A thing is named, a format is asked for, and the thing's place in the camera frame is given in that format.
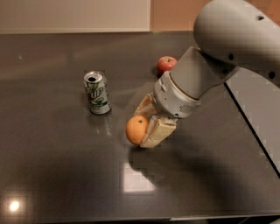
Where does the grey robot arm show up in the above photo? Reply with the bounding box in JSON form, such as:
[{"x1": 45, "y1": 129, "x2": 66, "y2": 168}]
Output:
[{"x1": 135, "y1": 0, "x2": 280, "y2": 148}]

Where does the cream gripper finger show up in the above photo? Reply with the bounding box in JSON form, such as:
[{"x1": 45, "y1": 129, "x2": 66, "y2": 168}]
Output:
[
  {"x1": 140, "y1": 115, "x2": 177, "y2": 148},
  {"x1": 134, "y1": 93, "x2": 157, "y2": 117}
]

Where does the green white 7up can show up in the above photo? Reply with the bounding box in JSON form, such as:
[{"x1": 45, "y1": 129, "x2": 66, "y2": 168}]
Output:
[{"x1": 84, "y1": 71, "x2": 111, "y2": 115}]

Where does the orange fruit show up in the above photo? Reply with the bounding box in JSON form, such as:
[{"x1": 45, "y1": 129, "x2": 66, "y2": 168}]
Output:
[{"x1": 126, "y1": 115, "x2": 150, "y2": 145}]

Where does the red apple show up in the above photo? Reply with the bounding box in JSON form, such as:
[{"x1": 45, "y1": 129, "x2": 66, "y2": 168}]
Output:
[{"x1": 157, "y1": 56, "x2": 177, "y2": 74}]

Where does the grey side table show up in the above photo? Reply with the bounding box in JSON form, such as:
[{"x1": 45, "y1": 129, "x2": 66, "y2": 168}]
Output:
[{"x1": 227, "y1": 68, "x2": 280, "y2": 174}]

